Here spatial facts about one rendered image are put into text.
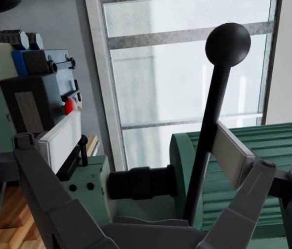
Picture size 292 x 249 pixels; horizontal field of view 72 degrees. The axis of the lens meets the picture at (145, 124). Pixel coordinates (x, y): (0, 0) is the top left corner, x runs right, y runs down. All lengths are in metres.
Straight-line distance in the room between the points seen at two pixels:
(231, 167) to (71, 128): 0.13
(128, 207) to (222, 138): 0.33
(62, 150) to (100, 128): 1.63
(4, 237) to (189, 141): 0.28
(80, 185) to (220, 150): 0.25
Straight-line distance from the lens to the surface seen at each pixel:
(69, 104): 0.28
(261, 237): 0.44
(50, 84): 0.27
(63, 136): 0.17
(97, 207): 0.39
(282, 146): 0.38
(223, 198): 0.33
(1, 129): 0.30
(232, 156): 0.17
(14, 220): 0.32
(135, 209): 0.47
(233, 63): 0.18
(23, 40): 0.32
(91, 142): 0.62
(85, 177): 0.36
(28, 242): 0.36
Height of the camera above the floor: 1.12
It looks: 1 degrees down
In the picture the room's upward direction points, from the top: 85 degrees clockwise
